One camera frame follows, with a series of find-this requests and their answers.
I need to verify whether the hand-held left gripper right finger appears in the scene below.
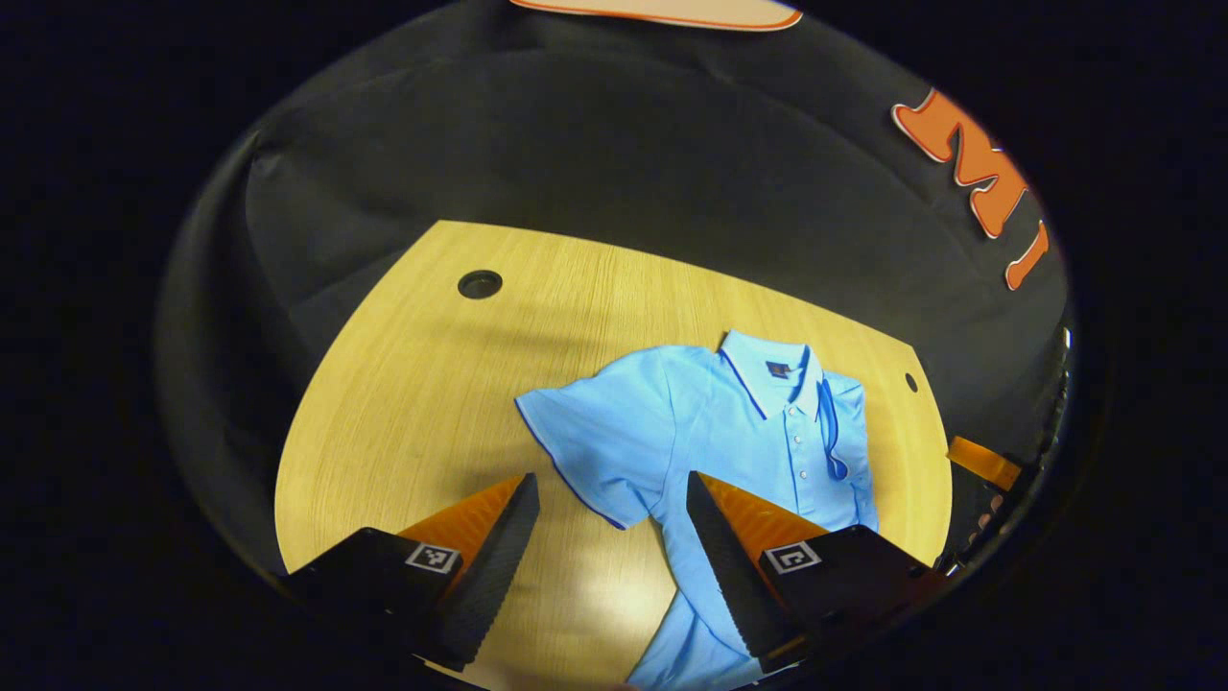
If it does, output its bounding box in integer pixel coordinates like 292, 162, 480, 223
685, 469, 946, 675

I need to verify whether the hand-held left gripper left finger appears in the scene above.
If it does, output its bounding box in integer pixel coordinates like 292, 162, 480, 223
281, 471, 541, 673

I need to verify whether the light blue polo T-shirt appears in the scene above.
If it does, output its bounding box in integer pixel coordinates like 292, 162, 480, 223
515, 329, 880, 691

